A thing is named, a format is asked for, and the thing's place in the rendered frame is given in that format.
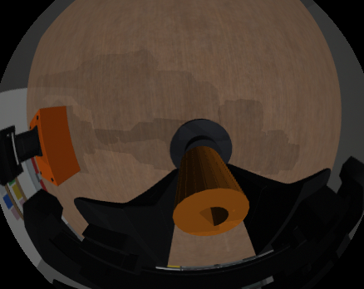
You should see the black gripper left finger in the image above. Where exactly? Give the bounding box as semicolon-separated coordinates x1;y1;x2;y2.
73;169;180;267

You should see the black stepped round pedestal with shaft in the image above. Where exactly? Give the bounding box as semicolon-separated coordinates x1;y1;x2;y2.
170;119;232;169

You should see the orange cylindrical knob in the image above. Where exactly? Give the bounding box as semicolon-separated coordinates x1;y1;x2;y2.
172;145;249;237

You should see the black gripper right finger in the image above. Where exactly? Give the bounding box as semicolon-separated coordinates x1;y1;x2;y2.
226;164;331;257

